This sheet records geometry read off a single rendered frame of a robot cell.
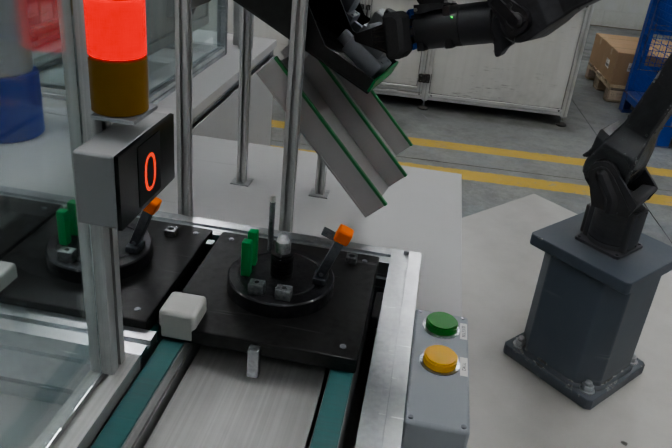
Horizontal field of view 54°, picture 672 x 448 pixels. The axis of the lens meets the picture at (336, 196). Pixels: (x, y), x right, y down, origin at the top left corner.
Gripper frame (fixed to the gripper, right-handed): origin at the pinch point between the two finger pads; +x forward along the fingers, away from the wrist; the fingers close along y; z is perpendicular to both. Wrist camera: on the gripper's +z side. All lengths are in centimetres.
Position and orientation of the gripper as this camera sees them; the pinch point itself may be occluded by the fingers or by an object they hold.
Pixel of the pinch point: (382, 33)
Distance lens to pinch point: 101.7
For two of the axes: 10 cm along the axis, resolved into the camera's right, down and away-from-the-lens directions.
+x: -8.9, -0.1, 4.6
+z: -1.3, -9.5, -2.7
